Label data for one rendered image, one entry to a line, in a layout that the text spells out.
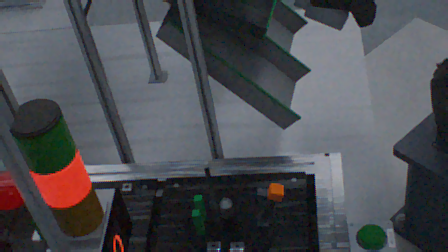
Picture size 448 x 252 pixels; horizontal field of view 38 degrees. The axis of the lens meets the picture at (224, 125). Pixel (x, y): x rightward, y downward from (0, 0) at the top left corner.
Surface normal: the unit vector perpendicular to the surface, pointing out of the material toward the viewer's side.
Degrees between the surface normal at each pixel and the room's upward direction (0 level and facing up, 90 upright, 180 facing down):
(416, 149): 0
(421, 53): 0
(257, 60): 45
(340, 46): 0
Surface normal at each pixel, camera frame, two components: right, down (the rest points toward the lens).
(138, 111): -0.14, -0.71
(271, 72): 0.58, -0.46
